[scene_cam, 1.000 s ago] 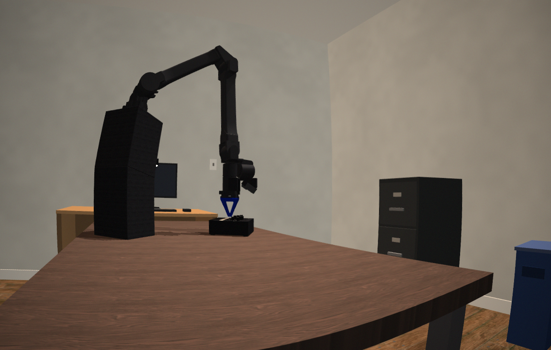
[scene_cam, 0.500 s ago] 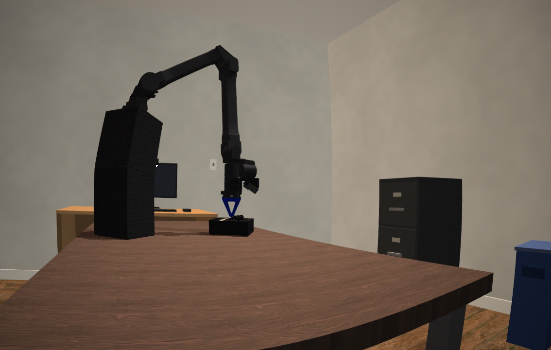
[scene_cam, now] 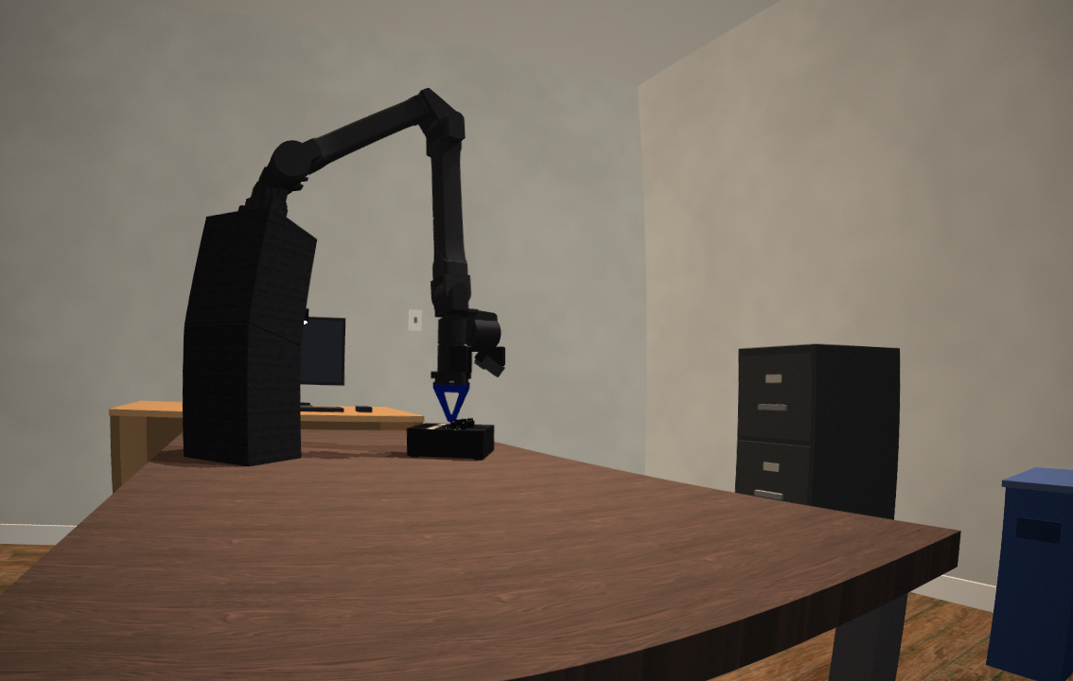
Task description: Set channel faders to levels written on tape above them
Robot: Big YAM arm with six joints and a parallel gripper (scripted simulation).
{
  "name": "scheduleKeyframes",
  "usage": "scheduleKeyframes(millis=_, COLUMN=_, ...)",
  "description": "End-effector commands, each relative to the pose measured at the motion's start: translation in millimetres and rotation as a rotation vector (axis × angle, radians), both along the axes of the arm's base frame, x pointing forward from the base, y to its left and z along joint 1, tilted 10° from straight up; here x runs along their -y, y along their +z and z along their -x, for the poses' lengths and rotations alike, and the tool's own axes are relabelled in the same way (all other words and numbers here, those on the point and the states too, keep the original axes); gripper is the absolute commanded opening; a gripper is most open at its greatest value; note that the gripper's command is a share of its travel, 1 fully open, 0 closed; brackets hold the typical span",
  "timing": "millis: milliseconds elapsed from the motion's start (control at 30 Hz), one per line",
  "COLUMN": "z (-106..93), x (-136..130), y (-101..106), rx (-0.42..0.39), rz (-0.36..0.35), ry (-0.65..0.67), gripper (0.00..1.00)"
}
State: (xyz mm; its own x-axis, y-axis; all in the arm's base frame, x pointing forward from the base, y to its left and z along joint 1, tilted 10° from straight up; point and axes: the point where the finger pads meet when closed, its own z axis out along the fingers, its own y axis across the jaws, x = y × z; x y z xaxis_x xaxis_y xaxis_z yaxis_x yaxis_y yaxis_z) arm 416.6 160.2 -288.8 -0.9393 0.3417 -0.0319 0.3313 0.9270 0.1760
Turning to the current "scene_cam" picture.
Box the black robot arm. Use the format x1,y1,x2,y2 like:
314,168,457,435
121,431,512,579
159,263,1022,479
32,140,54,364
238,88,505,377

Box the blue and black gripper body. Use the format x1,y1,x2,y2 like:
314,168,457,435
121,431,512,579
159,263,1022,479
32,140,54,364
431,343,471,386

